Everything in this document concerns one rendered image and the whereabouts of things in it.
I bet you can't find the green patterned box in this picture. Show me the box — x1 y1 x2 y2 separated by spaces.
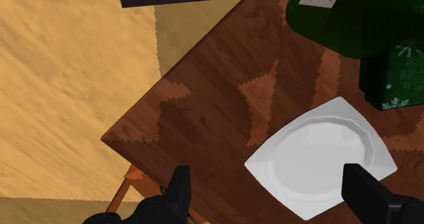
359 44 424 111

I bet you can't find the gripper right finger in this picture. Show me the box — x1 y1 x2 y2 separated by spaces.
341 163 424 224

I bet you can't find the white square plate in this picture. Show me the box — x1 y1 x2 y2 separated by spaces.
244 96 398 221

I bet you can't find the dark green bottle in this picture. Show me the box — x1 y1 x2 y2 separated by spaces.
285 0 424 59

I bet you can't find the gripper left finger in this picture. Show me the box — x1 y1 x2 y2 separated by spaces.
82 165 192 224

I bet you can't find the brown wooden table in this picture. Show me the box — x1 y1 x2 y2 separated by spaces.
100 0 424 224

